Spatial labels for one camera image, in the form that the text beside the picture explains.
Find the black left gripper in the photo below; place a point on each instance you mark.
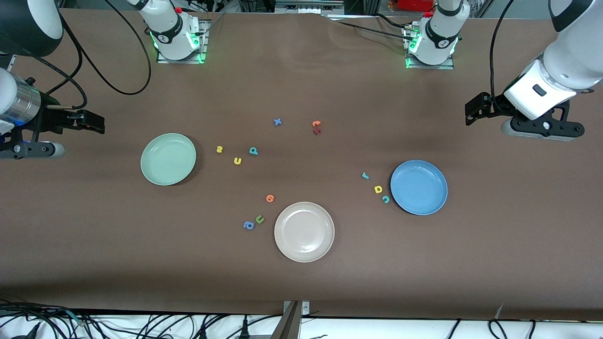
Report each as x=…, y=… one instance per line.
x=495, y=106

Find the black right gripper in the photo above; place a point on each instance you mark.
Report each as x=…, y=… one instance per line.
x=48, y=115

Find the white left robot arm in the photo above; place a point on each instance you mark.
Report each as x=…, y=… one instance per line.
x=570, y=56

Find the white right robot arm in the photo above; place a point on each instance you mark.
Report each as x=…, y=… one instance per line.
x=169, y=28

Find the blue plate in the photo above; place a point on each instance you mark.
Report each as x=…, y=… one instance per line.
x=419, y=187

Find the green plate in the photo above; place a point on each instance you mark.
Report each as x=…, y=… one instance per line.
x=168, y=159

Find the red background object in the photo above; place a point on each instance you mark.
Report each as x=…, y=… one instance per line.
x=414, y=4

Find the blue foam letter a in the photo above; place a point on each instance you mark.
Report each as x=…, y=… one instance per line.
x=248, y=225

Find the beige plate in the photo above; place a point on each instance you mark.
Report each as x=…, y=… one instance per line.
x=304, y=231

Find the black power plug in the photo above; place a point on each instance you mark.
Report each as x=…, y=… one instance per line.
x=244, y=327

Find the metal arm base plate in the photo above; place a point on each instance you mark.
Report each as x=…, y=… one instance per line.
x=206, y=42
x=431, y=67

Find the aluminium frame profile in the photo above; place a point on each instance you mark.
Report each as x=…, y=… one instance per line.
x=308, y=5

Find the metal table edge bracket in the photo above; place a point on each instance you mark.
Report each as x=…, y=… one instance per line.
x=292, y=320

